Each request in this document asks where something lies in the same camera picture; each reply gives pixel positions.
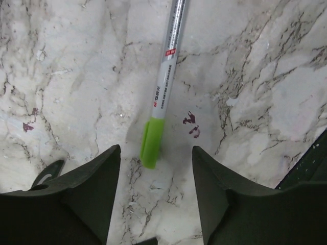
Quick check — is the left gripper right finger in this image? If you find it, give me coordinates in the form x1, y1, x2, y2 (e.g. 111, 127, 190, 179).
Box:
192, 146, 326, 244

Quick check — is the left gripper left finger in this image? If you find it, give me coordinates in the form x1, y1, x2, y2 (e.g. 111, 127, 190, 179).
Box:
1, 145, 121, 244

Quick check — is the green marker cap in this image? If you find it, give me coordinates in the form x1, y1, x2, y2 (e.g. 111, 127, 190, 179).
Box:
139, 117, 165, 169

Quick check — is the white marker pen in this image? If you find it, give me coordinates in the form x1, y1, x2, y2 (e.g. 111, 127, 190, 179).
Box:
151, 0, 190, 119

